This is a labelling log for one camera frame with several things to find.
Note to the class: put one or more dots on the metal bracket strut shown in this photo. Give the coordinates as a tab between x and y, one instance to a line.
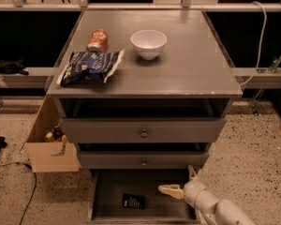
272	75

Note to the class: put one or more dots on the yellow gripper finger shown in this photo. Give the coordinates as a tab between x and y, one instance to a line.
172	190
192	173

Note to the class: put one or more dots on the items inside cardboard box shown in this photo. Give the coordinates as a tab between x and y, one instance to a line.
56	134

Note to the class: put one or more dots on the grey drawer cabinet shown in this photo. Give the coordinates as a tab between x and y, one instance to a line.
166	102

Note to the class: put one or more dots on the orange soda can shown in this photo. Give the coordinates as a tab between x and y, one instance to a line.
98	41

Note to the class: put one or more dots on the grey middle drawer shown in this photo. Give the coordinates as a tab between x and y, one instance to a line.
142	160

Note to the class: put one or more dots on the white bowl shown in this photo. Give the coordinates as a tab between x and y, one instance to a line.
148	44

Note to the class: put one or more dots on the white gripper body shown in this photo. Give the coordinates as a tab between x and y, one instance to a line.
192	190

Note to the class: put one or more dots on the grey top drawer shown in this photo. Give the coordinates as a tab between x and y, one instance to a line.
136	130

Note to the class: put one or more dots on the blue chip bag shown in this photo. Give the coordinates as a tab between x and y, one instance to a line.
90	66

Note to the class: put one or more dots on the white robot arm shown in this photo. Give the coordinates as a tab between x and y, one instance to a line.
213	210

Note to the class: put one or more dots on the grey open bottom drawer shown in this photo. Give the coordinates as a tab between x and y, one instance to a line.
108	187

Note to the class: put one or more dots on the dark blue rxbar wrapper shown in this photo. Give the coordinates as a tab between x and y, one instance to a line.
133	201

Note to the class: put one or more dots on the black object on rail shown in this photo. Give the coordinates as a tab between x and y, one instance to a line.
12	67

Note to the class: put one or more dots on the cardboard box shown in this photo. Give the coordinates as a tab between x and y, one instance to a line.
49	153

